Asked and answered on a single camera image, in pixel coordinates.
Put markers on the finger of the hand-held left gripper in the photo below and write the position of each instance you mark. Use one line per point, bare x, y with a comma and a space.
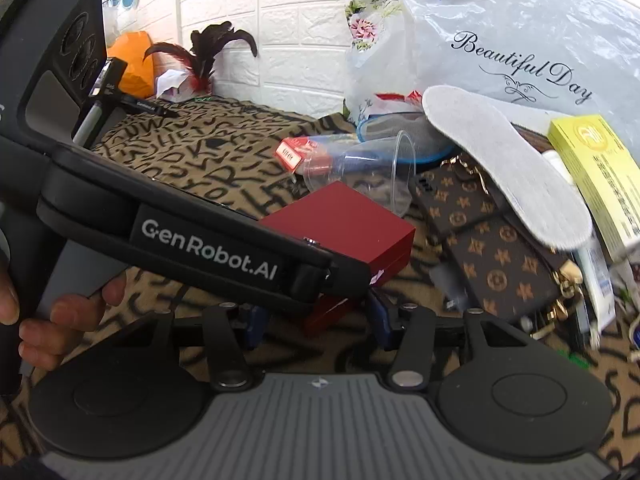
345, 277

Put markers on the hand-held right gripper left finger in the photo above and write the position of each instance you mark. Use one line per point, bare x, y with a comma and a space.
257, 322

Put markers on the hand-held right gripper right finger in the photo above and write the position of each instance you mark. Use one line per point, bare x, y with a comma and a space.
380, 317

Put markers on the dark red box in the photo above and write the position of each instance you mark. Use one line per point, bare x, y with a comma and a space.
345, 225

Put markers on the person's left hand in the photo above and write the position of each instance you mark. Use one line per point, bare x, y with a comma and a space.
60, 320

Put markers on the letter print blanket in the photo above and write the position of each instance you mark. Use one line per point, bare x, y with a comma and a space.
200, 135

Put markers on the flat black device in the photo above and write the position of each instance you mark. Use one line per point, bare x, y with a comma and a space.
147, 105

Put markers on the clear plastic cup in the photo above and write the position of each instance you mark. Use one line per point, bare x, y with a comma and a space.
370, 170

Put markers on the crumpled white paper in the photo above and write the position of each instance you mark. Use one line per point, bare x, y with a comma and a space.
172, 85

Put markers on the red white small packet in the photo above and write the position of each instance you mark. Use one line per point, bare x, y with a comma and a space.
300, 152

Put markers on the brown monogram phone case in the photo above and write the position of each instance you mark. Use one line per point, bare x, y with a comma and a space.
457, 200

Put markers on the brown monogram pouch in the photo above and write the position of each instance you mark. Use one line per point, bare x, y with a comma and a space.
510, 270

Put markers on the orange bag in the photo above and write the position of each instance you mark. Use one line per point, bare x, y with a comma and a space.
130, 62

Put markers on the black and red feathers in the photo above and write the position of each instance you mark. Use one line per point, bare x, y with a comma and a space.
205, 55

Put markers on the white insole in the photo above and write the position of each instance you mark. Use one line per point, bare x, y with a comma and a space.
505, 160

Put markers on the white medicine box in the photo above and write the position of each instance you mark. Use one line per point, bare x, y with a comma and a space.
597, 295

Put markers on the small white bottle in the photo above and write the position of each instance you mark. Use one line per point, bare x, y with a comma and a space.
555, 162

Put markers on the yellow medicine box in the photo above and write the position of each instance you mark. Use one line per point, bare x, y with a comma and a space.
600, 175

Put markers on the floral plastic bag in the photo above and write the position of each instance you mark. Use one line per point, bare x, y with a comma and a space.
500, 20

